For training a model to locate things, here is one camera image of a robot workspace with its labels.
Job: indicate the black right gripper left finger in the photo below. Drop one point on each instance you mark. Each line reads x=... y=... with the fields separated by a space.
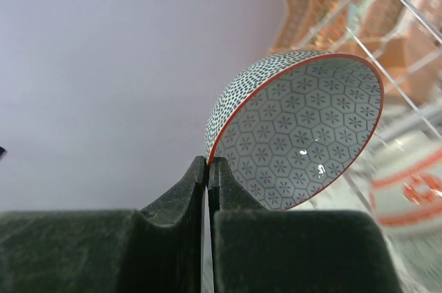
x=155 y=249

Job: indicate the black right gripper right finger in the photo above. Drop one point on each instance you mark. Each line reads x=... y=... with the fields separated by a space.
x=258 y=250

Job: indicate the grey dotted red-rim bowl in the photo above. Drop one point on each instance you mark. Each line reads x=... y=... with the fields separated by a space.
x=292 y=123

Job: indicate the orange floral bowl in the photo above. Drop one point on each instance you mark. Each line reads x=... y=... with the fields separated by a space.
x=405 y=191

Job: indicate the peach plastic desk organizer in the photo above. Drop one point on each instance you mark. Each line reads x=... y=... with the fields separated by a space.
x=403 y=36

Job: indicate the white wire dish rack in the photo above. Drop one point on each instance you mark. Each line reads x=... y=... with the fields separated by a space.
x=401 y=115

